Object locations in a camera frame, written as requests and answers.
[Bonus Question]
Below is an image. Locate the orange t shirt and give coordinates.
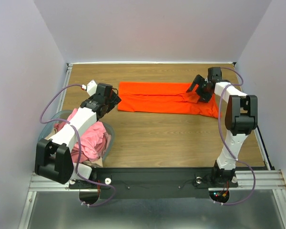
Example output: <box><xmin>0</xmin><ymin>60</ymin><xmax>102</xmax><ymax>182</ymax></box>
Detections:
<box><xmin>118</xmin><ymin>82</ymin><xmax>218</xmax><ymax>118</ymax></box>

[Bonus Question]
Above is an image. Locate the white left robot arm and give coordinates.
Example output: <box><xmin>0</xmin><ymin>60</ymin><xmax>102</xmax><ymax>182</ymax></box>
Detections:
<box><xmin>34</xmin><ymin>80</ymin><xmax>121</xmax><ymax>188</ymax></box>

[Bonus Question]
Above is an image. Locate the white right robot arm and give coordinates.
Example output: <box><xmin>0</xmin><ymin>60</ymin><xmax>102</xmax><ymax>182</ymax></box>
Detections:
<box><xmin>187</xmin><ymin>67</ymin><xmax>258</xmax><ymax>186</ymax></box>

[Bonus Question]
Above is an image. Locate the clear plastic basket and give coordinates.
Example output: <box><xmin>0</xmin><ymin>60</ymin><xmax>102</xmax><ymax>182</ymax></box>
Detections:
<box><xmin>38</xmin><ymin>109</ymin><xmax>115</xmax><ymax>165</ymax></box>

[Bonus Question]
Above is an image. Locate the pink t shirt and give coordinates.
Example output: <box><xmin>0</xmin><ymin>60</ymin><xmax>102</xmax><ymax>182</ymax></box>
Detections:
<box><xmin>53</xmin><ymin>120</ymin><xmax>112</xmax><ymax>163</ymax></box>

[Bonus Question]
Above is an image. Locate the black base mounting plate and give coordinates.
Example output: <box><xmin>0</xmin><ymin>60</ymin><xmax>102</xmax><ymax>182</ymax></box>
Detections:
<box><xmin>68</xmin><ymin>167</ymin><xmax>241</xmax><ymax>199</ymax></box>

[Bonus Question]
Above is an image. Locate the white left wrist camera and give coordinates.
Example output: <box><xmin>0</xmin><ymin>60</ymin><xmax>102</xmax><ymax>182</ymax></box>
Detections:
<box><xmin>81</xmin><ymin>80</ymin><xmax>98</xmax><ymax>96</ymax></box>

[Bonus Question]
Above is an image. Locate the aluminium frame rail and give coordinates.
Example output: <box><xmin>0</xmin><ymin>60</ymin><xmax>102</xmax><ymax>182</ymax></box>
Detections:
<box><xmin>18</xmin><ymin>63</ymin><xmax>73</xmax><ymax>229</ymax></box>

